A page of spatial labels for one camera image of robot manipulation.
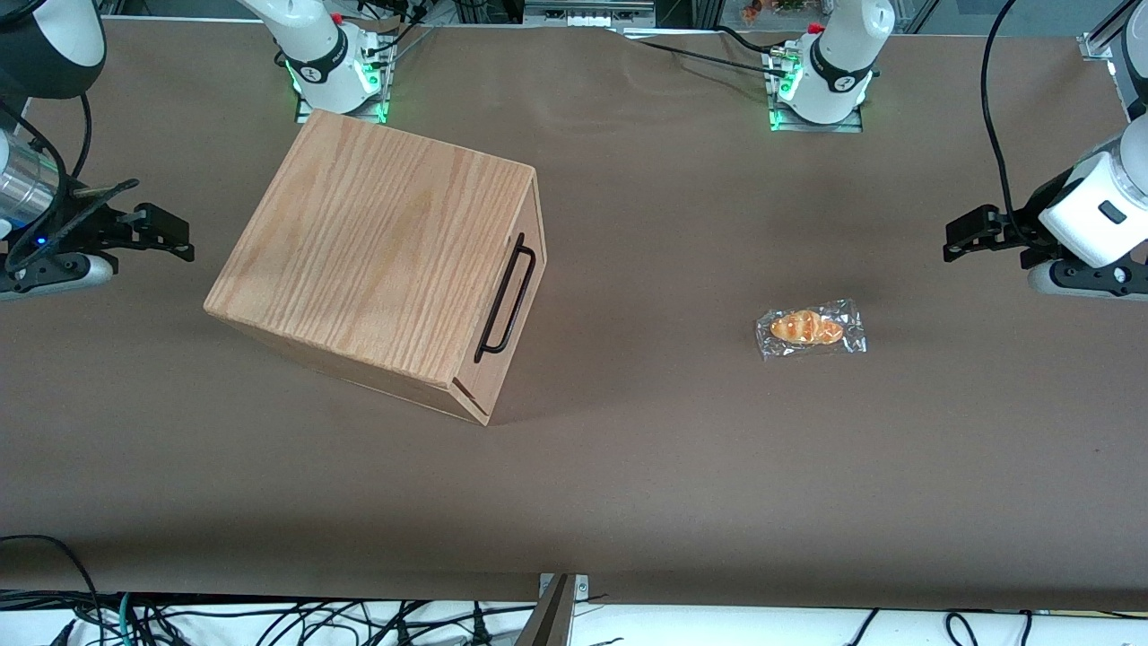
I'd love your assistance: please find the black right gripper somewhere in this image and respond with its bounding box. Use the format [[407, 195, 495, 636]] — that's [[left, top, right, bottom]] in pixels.
[[4, 203, 196, 272]]

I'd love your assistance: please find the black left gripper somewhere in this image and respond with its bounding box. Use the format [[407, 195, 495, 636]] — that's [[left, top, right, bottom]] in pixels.
[[943, 170, 1088, 270]]

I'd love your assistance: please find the black metal drawer handle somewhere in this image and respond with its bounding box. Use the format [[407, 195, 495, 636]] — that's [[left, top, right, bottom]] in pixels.
[[474, 232, 537, 364]]

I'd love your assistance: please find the light wooden drawer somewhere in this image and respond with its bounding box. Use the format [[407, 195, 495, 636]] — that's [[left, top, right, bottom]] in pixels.
[[453, 169, 548, 427]]

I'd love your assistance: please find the light wooden drawer cabinet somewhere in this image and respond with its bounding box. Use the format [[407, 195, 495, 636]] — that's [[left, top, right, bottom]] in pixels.
[[204, 109, 548, 427]]

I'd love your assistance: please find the bread roll in clear wrapper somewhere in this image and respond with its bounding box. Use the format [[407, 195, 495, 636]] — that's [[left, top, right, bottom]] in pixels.
[[755, 298, 868, 362]]

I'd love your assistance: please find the grey background equipment rack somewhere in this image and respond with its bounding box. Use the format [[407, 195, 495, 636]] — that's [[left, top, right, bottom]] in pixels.
[[523, 0, 657, 29]]

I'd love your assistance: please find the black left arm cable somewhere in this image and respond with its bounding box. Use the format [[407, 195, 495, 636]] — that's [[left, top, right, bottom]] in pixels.
[[981, 0, 1059, 250]]

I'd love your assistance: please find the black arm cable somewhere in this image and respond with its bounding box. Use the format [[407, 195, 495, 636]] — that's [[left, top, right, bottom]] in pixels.
[[65, 92, 94, 182], [981, 0, 1059, 250]]

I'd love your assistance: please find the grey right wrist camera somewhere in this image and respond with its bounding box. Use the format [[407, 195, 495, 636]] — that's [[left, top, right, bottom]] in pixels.
[[0, 254, 116, 301]]

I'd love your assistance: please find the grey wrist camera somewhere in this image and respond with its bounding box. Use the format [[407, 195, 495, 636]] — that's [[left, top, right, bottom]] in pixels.
[[0, 254, 116, 301], [1027, 257, 1148, 301]]

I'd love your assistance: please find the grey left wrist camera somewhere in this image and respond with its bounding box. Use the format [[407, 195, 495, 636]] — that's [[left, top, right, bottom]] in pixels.
[[1027, 257, 1148, 301]]

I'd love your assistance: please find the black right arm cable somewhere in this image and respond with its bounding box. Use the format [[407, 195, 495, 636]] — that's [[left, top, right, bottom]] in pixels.
[[65, 92, 94, 182]]

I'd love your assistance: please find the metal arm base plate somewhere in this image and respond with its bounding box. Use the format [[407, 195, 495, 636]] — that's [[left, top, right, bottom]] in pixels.
[[766, 45, 865, 135], [294, 34, 396, 125]]

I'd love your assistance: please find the aluminium frame profile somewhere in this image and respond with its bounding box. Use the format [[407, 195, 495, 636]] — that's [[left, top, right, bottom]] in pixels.
[[1079, 0, 1148, 119]]

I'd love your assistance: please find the black cable on table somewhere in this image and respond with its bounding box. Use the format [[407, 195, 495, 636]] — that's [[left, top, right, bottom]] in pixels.
[[619, 27, 790, 76]]

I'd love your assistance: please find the black looped floor cable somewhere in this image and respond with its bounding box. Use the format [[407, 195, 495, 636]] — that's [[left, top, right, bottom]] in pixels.
[[0, 535, 101, 646]]

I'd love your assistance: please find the silver metal bracket plate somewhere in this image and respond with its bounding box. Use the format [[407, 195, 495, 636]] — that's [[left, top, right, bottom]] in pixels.
[[538, 573, 590, 604]]

